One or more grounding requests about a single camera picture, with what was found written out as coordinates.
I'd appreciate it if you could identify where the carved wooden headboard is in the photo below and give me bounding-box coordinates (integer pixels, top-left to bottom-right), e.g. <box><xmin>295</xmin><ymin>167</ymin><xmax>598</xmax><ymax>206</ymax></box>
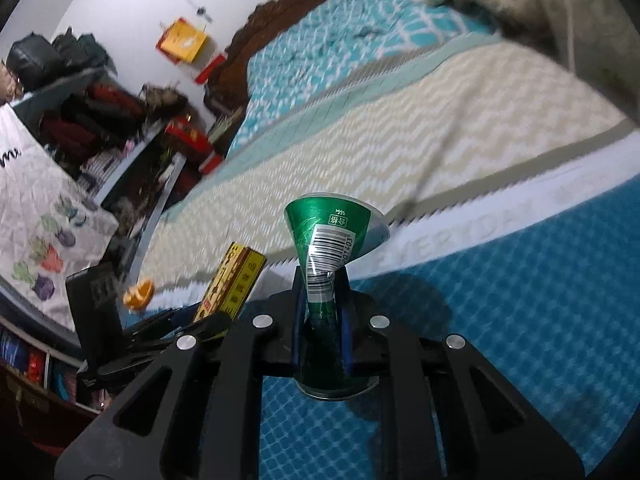
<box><xmin>202</xmin><ymin>0</ymin><xmax>358</xmax><ymax>116</ymax></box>

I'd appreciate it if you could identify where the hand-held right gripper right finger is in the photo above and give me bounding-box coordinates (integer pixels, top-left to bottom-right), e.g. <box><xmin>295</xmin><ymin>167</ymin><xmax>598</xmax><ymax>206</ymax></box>
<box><xmin>335</xmin><ymin>270</ymin><xmax>586</xmax><ymax>480</ymax></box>

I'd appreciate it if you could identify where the wooden nightstand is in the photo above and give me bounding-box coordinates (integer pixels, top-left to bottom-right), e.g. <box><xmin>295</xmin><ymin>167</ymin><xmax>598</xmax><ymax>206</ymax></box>
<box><xmin>202</xmin><ymin>100</ymin><xmax>248</xmax><ymax>161</ymax></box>

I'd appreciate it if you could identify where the yellow wall hanging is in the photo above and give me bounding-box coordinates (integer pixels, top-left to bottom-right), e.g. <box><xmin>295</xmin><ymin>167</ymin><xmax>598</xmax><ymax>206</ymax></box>
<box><xmin>156</xmin><ymin>19</ymin><xmax>208</xmax><ymax>65</ymax></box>

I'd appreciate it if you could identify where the red bag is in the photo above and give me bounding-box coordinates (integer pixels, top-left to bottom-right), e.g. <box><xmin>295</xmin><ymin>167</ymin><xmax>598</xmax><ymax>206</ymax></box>
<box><xmin>40</xmin><ymin>85</ymin><xmax>151</xmax><ymax>161</ymax></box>

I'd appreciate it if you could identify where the dark green bag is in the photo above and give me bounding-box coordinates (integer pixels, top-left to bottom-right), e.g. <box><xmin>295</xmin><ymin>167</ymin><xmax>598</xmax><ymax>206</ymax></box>
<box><xmin>52</xmin><ymin>30</ymin><xmax>111</xmax><ymax>68</ymax></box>

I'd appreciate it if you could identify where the crushed green drink can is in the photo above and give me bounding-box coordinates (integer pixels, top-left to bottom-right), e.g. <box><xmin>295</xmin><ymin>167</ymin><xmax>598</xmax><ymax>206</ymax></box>
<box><xmin>284</xmin><ymin>192</ymin><xmax>391</xmax><ymax>401</ymax></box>

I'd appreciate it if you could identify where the tan handbag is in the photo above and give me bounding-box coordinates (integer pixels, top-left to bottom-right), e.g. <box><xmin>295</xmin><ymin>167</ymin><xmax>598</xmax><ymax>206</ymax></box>
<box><xmin>139</xmin><ymin>82</ymin><xmax>188</xmax><ymax>121</ymax></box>

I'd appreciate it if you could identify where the yellow brown cardboard box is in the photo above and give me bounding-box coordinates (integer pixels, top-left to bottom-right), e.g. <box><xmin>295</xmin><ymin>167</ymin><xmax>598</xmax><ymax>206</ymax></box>
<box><xmin>192</xmin><ymin>241</ymin><xmax>267</xmax><ymax>323</ymax></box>

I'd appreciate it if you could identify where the grey shelf unit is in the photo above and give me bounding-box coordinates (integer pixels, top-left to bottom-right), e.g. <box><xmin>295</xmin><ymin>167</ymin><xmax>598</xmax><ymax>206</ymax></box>
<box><xmin>10</xmin><ymin>67</ymin><xmax>186</xmax><ymax>221</ymax></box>

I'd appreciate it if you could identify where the red gift box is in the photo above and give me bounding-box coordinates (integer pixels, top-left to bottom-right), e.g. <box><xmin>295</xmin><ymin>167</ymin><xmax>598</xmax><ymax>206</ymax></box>
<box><xmin>199</xmin><ymin>152</ymin><xmax>225</xmax><ymax>176</ymax></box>
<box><xmin>165</xmin><ymin>116</ymin><xmax>211</xmax><ymax>153</ymax></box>

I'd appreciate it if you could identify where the black bag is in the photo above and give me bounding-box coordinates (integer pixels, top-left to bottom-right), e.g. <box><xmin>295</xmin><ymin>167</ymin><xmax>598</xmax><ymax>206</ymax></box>
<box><xmin>7</xmin><ymin>32</ymin><xmax>63</xmax><ymax>92</ymax></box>

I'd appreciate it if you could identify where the white printed quilt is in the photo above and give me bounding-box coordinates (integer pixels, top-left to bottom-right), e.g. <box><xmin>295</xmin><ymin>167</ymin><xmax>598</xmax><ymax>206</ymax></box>
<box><xmin>0</xmin><ymin>105</ymin><xmax>121</xmax><ymax>333</ymax></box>

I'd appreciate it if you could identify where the teal white patterned quilt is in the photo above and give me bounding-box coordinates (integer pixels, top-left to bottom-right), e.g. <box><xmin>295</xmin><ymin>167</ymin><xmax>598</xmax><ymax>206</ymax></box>
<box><xmin>227</xmin><ymin>0</ymin><xmax>501</xmax><ymax>161</ymax></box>

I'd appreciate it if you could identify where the orange peel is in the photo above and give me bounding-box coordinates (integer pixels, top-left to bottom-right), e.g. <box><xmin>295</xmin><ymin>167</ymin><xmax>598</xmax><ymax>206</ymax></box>
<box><xmin>122</xmin><ymin>280</ymin><xmax>156</xmax><ymax>310</ymax></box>

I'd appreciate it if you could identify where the wooden bookcase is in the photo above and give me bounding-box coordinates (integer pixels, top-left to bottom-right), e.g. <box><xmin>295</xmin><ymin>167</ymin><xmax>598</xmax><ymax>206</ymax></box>
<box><xmin>0</xmin><ymin>310</ymin><xmax>116</xmax><ymax>456</ymax></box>

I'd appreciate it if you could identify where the red white wall calendar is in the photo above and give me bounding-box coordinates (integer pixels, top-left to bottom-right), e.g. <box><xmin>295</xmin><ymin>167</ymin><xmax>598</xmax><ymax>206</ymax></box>
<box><xmin>194</xmin><ymin>54</ymin><xmax>226</xmax><ymax>85</ymax></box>

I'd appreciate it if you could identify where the white cable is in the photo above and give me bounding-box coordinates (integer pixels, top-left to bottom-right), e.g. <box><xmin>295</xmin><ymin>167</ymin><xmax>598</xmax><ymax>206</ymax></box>
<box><xmin>552</xmin><ymin>0</ymin><xmax>578</xmax><ymax>68</ymax></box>

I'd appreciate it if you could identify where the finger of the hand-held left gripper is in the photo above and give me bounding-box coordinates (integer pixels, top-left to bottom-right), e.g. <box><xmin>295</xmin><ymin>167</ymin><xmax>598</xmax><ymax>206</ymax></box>
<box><xmin>125</xmin><ymin>311</ymin><xmax>232</xmax><ymax>358</ymax></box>
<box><xmin>122</xmin><ymin>305</ymin><xmax>198</xmax><ymax>338</ymax></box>

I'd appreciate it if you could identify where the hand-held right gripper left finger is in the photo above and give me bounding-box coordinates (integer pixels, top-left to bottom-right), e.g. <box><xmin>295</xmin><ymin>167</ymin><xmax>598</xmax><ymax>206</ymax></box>
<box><xmin>54</xmin><ymin>265</ymin><xmax>306</xmax><ymax>480</ymax></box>

